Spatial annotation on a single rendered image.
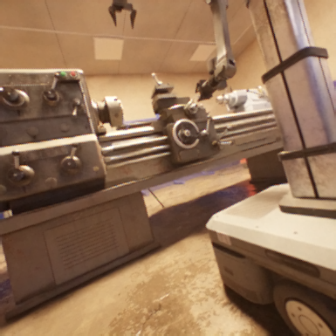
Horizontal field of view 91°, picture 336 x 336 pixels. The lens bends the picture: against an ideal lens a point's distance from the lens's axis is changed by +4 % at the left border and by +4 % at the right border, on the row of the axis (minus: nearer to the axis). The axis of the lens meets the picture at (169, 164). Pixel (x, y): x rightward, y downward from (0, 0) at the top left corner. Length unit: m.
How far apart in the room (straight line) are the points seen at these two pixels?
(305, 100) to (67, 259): 1.27
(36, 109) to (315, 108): 1.31
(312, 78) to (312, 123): 0.11
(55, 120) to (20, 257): 0.78
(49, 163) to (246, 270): 1.00
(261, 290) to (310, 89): 0.58
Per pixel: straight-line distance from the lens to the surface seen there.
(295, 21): 0.67
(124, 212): 1.16
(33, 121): 1.30
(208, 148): 1.31
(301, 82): 0.60
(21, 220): 1.11
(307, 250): 0.48
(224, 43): 0.98
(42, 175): 1.08
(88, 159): 1.06
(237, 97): 2.20
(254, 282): 0.66
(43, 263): 1.24
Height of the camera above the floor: 0.49
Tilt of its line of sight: 1 degrees up
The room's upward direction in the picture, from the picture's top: 15 degrees counter-clockwise
